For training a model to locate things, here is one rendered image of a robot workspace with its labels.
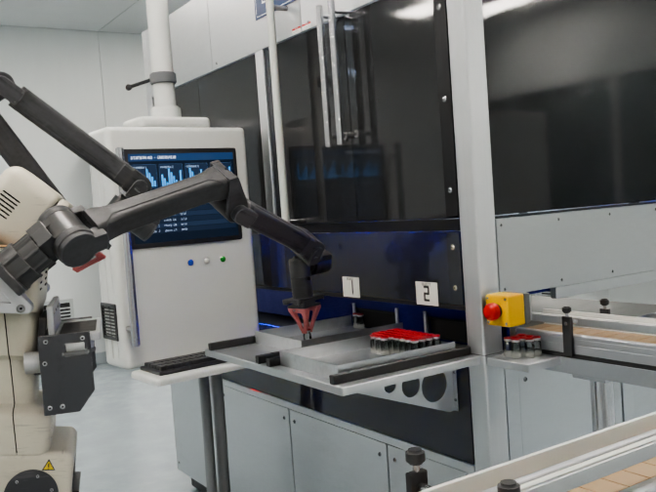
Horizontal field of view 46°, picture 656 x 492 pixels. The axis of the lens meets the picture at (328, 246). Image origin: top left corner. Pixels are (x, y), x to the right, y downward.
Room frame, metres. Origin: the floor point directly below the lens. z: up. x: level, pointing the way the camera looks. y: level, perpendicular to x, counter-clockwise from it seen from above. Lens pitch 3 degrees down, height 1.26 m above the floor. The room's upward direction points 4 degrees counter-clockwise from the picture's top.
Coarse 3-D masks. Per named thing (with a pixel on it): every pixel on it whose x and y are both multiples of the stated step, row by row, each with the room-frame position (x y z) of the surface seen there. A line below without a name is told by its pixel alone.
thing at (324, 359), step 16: (368, 336) 2.03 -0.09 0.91; (288, 352) 1.86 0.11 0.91; (304, 352) 1.92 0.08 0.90; (320, 352) 1.94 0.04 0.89; (336, 352) 1.97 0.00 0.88; (352, 352) 1.97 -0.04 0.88; (368, 352) 1.95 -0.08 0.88; (400, 352) 1.76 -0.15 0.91; (416, 352) 1.78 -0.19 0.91; (432, 352) 1.81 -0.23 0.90; (304, 368) 1.79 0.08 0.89; (320, 368) 1.73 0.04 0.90; (336, 368) 1.67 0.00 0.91; (352, 368) 1.69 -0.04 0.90
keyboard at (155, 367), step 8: (200, 352) 2.42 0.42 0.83; (160, 360) 2.33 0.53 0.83; (168, 360) 2.33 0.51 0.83; (176, 360) 2.31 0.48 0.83; (184, 360) 2.31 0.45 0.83; (192, 360) 2.30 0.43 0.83; (200, 360) 2.31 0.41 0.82; (208, 360) 2.33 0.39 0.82; (216, 360) 2.33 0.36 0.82; (144, 368) 2.30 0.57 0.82; (152, 368) 2.28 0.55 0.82; (160, 368) 2.24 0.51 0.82; (168, 368) 2.25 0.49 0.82; (176, 368) 2.25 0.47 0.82; (184, 368) 2.27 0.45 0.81; (192, 368) 2.28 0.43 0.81
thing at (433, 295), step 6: (420, 282) 2.00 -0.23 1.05; (426, 282) 1.98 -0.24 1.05; (432, 282) 1.95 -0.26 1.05; (420, 288) 2.00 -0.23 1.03; (426, 288) 1.98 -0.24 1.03; (432, 288) 1.96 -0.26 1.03; (420, 294) 2.00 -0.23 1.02; (432, 294) 1.96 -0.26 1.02; (420, 300) 2.00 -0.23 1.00; (432, 300) 1.96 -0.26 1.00
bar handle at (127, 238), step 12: (120, 156) 2.31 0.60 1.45; (120, 192) 2.31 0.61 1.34; (132, 252) 2.32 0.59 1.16; (132, 264) 2.32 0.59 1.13; (132, 276) 2.32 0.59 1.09; (132, 288) 2.31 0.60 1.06; (132, 300) 2.31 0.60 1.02; (132, 312) 2.31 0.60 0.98; (132, 324) 2.31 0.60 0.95; (132, 336) 2.32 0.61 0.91
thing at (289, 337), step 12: (324, 324) 2.36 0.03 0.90; (336, 324) 2.38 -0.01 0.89; (348, 324) 2.41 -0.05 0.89; (396, 324) 2.19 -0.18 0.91; (264, 336) 2.18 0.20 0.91; (276, 336) 2.12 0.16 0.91; (288, 336) 2.29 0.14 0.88; (300, 336) 2.28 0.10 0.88; (312, 336) 2.27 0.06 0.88; (324, 336) 2.25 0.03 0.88; (336, 336) 2.07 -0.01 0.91; (348, 336) 2.09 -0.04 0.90; (288, 348) 2.07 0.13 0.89
